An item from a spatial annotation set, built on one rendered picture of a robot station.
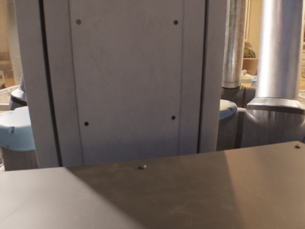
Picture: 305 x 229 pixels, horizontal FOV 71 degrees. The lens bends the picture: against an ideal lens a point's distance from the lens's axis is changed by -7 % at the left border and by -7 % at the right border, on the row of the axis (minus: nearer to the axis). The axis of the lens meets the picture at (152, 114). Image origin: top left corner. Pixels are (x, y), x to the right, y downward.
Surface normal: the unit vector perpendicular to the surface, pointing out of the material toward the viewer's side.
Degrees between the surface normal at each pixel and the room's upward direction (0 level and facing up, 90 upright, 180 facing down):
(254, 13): 90
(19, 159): 90
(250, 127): 47
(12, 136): 86
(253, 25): 90
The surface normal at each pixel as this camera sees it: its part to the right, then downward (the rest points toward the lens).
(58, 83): 0.21, 0.30
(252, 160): 0.00, -0.95
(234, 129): -0.28, -0.38
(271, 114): -0.51, -0.04
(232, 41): -0.32, 0.56
